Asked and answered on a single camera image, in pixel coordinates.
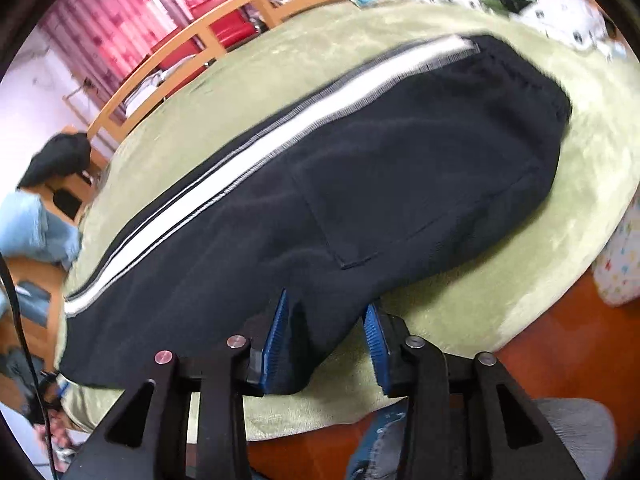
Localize green fleece blanket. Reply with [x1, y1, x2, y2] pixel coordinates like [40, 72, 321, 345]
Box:
[60, 0, 640, 441]

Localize black garment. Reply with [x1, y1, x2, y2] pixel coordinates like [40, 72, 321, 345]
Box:
[17, 131, 93, 191]

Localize person's leg in jeans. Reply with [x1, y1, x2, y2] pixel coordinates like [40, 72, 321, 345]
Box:
[345, 400, 416, 480]

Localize white floral pillow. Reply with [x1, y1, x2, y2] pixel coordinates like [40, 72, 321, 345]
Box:
[417, 0, 608, 51]

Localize wooden bed frame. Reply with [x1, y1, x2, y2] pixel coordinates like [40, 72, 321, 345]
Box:
[0, 0, 558, 411]

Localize white star-print cloth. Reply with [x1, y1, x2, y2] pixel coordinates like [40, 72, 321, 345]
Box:
[592, 205, 640, 306]

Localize red chair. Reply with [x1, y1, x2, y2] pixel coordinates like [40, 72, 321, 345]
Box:
[150, 27, 203, 68]
[190, 0, 251, 51]

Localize light blue fleece throw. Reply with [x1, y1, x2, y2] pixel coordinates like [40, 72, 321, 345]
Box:
[0, 192, 83, 271]

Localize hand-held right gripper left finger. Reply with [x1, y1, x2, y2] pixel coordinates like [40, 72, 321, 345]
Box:
[62, 287, 291, 480]

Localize black cable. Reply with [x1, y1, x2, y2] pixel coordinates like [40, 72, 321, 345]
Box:
[0, 252, 58, 480]

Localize black pants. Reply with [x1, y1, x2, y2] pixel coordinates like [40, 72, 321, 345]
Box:
[52, 32, 573, 396]

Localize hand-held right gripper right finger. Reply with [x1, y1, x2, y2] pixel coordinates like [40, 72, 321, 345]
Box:
[362, 302, 618, 480]

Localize person's grey garment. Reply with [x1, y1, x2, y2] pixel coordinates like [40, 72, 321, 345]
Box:
[540, 397, 617, 480]

